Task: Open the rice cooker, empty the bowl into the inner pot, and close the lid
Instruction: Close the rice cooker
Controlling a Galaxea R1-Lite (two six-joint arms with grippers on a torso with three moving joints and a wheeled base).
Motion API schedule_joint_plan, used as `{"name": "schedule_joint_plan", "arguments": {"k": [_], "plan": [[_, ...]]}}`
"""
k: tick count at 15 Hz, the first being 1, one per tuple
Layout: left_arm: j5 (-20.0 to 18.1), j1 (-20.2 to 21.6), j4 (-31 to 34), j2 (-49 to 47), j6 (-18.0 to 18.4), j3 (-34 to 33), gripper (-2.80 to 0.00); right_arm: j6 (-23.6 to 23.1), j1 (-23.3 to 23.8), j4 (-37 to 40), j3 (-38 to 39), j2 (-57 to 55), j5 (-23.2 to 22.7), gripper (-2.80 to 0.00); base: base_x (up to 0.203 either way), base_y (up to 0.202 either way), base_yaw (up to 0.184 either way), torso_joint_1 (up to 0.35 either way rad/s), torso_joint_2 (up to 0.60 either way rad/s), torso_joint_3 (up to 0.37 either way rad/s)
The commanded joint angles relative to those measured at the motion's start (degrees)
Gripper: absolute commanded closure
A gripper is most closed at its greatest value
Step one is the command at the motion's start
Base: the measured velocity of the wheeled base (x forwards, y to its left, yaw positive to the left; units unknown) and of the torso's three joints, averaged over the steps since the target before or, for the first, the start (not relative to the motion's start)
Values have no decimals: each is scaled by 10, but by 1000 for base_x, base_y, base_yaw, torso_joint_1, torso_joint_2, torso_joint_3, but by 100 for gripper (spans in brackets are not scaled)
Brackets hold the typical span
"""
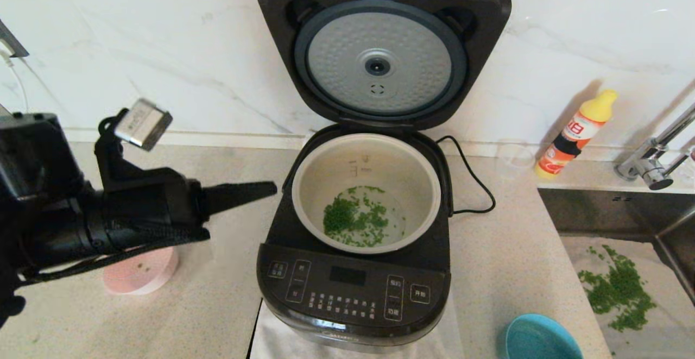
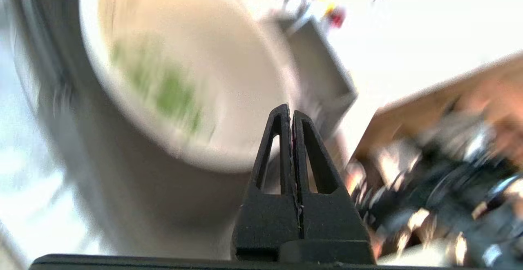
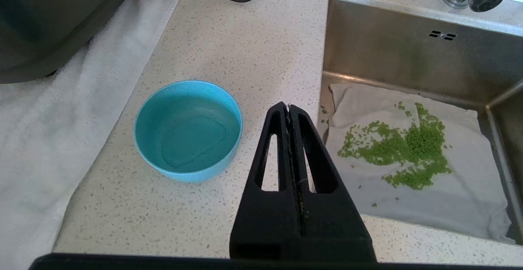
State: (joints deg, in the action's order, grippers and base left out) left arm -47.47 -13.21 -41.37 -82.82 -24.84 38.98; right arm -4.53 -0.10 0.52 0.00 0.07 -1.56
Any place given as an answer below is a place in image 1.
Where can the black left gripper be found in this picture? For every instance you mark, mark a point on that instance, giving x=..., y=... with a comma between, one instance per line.
x=157, y=212

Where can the chopped green vegetables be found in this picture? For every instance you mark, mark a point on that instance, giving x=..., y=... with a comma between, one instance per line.
x=339, y=218

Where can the pink bowl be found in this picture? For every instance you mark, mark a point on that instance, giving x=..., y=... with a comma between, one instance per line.
x=141, y=282

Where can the blue bowl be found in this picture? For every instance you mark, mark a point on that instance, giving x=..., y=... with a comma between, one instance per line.
x=537, y=342

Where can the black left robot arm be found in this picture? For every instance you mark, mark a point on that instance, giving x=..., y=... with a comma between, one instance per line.
x=38, y=228

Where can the black rice cooker base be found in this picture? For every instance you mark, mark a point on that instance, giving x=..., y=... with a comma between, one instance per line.
x=347, y=288

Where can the white towel under cooker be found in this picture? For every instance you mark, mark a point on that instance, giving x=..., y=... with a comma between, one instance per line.
x=282, y=345

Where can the white inner pot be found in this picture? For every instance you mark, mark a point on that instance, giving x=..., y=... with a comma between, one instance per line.
x=402, y=174

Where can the clear plastic cup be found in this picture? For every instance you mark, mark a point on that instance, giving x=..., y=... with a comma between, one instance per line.
x=516, y=159

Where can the yellow orange squeeze bottle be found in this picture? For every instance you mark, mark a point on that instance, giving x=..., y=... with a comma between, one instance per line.
x=575, y=133

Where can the stainless steel sink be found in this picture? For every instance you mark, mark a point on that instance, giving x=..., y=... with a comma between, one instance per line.
x=597, y=212

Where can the green grains on sink towel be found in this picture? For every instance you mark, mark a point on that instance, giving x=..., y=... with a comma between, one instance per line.
x=619, y=291

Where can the chrome faucet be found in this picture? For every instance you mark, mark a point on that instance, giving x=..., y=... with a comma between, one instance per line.
x=646, y=169

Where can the white towel in sink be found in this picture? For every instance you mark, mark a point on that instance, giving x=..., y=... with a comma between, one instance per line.
x=651, y=342

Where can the clear plastic water bottle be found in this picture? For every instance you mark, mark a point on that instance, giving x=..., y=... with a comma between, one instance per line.
x=689, y=164

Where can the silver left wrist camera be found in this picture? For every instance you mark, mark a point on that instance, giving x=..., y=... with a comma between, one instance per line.
x=144, y=123

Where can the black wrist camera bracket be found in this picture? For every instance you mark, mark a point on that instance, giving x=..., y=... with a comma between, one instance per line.
x=117, y=169

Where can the grey wall socket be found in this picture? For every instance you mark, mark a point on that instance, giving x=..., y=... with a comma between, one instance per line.
x=12, y=41

